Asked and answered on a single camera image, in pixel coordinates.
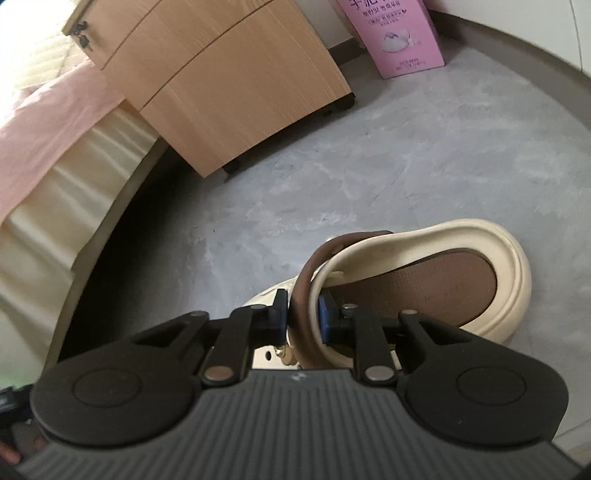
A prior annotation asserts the cream bed skirt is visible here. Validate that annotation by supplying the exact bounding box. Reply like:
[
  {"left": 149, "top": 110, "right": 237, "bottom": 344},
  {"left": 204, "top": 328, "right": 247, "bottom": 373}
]
[{"left": 1, "top": 104, "right": 164, "bottom": 387}]

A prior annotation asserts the cream clog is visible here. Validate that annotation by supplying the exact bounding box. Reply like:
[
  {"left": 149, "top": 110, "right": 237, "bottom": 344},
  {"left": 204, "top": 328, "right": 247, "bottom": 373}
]
[{"left": 249, "top": 219, "right": 532, "bottom": 369}]

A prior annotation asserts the person's left hand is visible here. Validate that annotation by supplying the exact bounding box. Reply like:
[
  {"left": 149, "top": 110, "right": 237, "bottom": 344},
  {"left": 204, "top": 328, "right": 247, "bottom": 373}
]
[{"left": 0, "top": 420, "right": 48, "bottom": 465}]

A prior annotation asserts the pink bed sheet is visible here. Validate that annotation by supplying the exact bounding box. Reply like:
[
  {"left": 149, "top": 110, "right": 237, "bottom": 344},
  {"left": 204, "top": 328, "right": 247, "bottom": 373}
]
[{"left": 1, "top": 37, "right": 124, "bottom": 218}]

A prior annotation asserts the pink milk carton box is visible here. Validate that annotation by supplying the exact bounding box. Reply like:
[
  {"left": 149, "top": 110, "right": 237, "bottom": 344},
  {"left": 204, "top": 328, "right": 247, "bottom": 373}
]
[{"left": 339, "top": 0, "right": 446, "bottom": 79}]

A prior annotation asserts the wooden drawer cabinet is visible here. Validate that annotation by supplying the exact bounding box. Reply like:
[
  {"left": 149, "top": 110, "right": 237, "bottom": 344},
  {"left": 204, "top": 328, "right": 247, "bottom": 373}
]
[{"left": 63, "top": 0, "right": 355, "bottom": 176}]

